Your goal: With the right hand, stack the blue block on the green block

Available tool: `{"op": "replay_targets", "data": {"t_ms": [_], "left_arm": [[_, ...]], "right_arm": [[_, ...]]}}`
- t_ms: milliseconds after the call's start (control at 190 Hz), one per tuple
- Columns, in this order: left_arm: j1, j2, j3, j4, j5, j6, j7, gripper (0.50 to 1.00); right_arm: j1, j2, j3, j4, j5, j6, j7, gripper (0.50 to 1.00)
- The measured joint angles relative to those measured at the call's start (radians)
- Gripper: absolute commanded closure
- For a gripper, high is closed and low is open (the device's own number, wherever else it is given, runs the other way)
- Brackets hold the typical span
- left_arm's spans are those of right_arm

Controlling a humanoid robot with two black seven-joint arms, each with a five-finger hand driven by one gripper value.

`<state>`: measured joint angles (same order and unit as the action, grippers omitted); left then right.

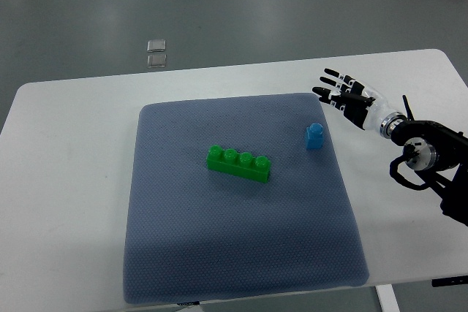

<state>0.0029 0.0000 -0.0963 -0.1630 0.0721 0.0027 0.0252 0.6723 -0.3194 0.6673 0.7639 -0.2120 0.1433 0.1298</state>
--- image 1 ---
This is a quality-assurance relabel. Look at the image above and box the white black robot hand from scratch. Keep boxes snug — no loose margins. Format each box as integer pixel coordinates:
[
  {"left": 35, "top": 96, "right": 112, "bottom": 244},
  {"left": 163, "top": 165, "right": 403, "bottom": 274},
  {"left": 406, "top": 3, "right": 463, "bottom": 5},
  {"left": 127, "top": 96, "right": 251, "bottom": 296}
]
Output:
[{"left": 312, "top": 68, "right": 407, "bottom": 139}]

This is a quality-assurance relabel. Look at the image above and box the small blue block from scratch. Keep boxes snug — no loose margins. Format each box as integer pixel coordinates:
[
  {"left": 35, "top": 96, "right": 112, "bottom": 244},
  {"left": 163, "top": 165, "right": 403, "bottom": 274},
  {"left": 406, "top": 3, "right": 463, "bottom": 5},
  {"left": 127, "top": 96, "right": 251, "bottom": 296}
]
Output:
[{"left": 304, "top": 123, "right": 324, "bottom": 150}]

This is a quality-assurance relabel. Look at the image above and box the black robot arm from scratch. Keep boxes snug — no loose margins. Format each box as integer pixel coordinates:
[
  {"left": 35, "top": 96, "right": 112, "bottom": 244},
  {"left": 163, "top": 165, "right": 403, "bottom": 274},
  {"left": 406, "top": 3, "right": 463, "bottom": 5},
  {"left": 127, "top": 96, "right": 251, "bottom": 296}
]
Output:
[{"left": 386, "top": 96, "right": 467, "bottom": 225}]

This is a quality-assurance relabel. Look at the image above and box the long green block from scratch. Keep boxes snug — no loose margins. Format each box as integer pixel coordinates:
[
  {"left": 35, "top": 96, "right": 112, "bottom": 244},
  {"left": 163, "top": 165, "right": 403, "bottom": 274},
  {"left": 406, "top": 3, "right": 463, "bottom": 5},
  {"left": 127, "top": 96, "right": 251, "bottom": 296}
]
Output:
[{"left": 206, "top": 145, "right": 271, "bottom": 183}]

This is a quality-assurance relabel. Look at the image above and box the white table leg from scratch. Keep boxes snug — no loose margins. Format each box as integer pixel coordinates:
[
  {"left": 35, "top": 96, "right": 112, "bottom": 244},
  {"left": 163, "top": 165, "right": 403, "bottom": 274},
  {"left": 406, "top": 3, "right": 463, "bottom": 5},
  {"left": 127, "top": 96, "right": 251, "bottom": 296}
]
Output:
[{"left": 375, "top": 284, "right": 400, "bottom": 312}]

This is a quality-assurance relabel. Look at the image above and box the black table control panel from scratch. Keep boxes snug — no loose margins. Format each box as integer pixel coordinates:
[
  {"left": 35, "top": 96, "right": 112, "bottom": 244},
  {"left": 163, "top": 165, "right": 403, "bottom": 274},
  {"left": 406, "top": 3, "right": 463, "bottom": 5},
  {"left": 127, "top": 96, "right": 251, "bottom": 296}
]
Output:
[{"left": 431, "top": 275, "right": 468, "bottom": 287}]

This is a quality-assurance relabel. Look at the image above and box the lower metal floor plate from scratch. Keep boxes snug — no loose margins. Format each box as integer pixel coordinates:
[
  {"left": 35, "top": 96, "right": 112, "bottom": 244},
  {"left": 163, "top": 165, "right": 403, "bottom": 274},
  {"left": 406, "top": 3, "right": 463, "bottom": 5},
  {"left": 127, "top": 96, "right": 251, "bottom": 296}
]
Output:
[{"left": 147, "top": 53, "right": 167, "bottom": 68}]

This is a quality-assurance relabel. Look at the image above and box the metal floor plate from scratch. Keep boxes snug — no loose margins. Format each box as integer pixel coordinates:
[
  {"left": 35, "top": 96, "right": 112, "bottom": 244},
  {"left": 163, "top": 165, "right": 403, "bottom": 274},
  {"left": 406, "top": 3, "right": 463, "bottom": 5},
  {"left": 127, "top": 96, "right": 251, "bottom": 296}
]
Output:
[
  {"left": 147, "top": 53, "right": 167, "bottom": 68},
  {"left": 147, "top": 39, "right": 166, "bottom": 53}
]

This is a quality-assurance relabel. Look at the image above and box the blue-grey foam mat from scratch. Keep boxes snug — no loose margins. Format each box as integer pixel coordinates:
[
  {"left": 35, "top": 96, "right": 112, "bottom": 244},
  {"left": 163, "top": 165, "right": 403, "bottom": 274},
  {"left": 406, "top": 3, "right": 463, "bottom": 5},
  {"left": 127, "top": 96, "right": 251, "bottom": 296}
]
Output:
[{"left": 124, "top": 93, "right": 369, "bottom": 304}]

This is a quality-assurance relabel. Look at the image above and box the upper metal floor plate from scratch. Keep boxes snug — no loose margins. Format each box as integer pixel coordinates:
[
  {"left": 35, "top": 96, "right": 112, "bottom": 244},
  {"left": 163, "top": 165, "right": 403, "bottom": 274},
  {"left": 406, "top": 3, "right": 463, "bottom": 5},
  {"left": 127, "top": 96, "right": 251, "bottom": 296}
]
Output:
[{"left": 147, "top": 39, "right": 166, "bottom": 53}]

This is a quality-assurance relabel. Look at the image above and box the black label under mat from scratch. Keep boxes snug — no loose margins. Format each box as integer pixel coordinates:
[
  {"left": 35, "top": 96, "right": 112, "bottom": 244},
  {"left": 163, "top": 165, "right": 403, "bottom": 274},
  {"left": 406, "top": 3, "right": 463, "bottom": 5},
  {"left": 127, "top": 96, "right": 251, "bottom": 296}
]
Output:
[{"left": 177, "top": 301, "right": 200, "bottom": 306}]

